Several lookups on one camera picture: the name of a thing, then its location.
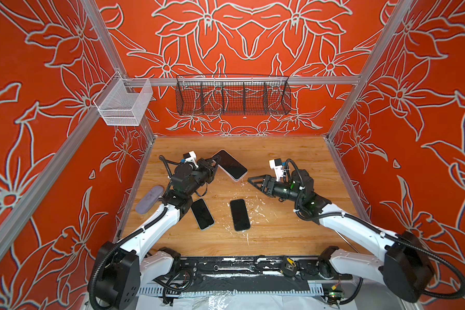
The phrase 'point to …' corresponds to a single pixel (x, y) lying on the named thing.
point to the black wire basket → (232, 95)
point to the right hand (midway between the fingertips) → (248, 183)
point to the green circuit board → (334, 296)
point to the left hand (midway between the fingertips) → (221, 156)
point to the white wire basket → (123, 101)
